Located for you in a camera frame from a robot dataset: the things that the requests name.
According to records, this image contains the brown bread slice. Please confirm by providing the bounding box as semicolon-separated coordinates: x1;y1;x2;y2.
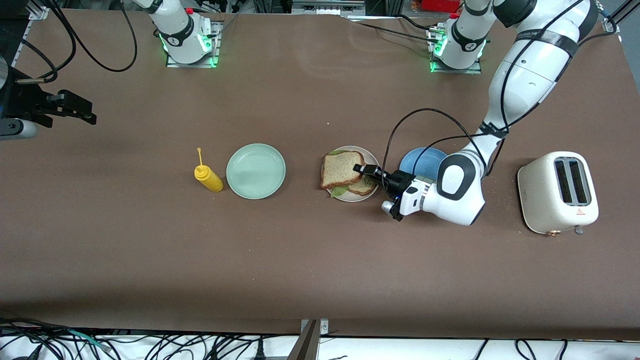
347;175;379;197
320;150;367;190

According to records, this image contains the green lettuce leaf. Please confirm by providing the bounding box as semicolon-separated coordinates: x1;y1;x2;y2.
327;149;351;199

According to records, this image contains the yellow mustard squeeze bottle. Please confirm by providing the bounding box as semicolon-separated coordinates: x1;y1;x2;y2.
194;147;224;193

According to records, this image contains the beige plate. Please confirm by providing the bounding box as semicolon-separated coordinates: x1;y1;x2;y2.
321;145;382;203

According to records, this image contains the blue plate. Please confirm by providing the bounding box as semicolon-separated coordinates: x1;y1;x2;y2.
399;147;449;181

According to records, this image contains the mint green plate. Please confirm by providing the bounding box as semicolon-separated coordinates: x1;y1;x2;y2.
226;143;287;200

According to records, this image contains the white two-slot toaster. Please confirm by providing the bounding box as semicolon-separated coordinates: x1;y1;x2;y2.
517;151;600;237

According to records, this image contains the grey metal box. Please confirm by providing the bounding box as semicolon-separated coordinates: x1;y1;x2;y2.
291;0;367;16

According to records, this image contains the red box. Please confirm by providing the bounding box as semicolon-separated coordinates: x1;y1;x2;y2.
419;0;462;14

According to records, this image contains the aluminium frame profile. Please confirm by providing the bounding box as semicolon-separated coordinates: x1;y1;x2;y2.
602;0;640;34
20;0;49;21

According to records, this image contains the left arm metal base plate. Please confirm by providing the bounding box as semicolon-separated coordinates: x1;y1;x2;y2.
429;25;484;75

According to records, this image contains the black base power cable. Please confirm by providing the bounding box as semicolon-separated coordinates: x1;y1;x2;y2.
345;15;441;43

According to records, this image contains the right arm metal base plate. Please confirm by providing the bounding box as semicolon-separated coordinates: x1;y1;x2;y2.
166;20;224;69

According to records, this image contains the grey metal table bracket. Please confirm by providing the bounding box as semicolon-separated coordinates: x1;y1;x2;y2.
286;318;331;360

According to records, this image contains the teal floor cable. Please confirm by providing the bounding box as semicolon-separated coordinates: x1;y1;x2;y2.
67;329;110;349

